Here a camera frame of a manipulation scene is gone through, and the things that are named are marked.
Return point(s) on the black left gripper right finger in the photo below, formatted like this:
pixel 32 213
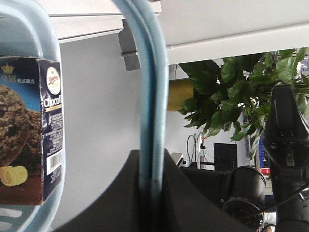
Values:
pixel 185 209

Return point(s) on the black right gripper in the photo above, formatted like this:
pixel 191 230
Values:
pixel 286 143

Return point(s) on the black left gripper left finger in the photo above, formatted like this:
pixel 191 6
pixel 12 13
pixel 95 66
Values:
pixel 123 206

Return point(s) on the dark blue chocofello cookie box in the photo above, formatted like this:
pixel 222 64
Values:
pixel 31 129

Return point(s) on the light blue plastic basket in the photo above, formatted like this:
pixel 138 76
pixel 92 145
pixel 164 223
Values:
pixel 26 30

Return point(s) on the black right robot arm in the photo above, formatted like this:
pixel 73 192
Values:
pixel 241 192

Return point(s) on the green potted plant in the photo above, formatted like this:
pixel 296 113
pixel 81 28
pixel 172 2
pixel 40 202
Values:
pixel 237 93

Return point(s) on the yellow plant pot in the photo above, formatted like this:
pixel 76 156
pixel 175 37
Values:
pixel 179 91

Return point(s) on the white supermarket shelf unit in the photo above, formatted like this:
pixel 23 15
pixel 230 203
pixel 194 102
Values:
pixel 194 29

